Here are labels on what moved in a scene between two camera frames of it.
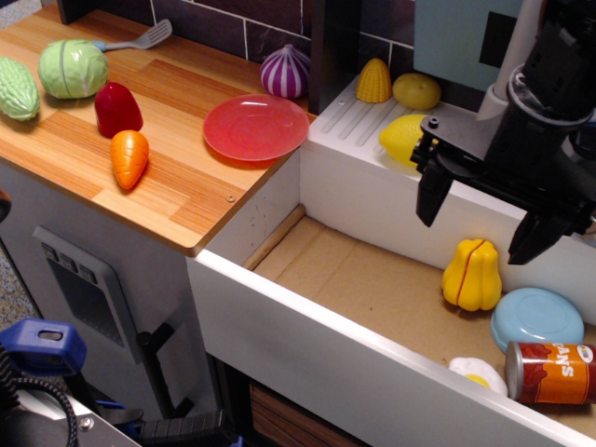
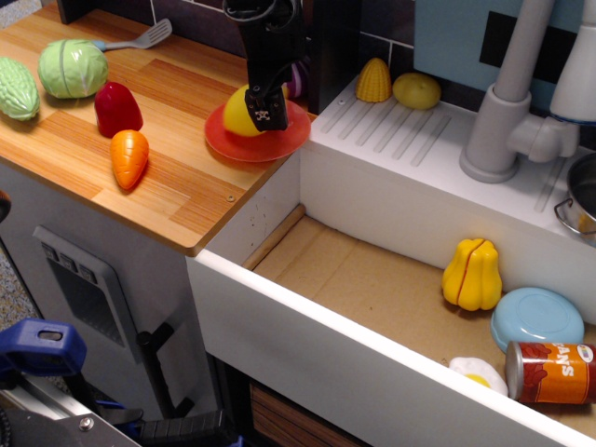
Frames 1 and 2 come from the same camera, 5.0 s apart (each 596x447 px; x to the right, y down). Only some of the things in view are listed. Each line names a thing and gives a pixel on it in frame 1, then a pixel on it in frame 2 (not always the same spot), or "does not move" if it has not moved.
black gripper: x=555 y=185 -> x=276 y=36
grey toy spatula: x=153 y=35 does not move
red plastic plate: x=255 y=127 does not move
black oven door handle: x=152 y=342 does not move
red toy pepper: x=116 y=110 does not move
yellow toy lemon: x=400 y=135 -> x=237 y=115
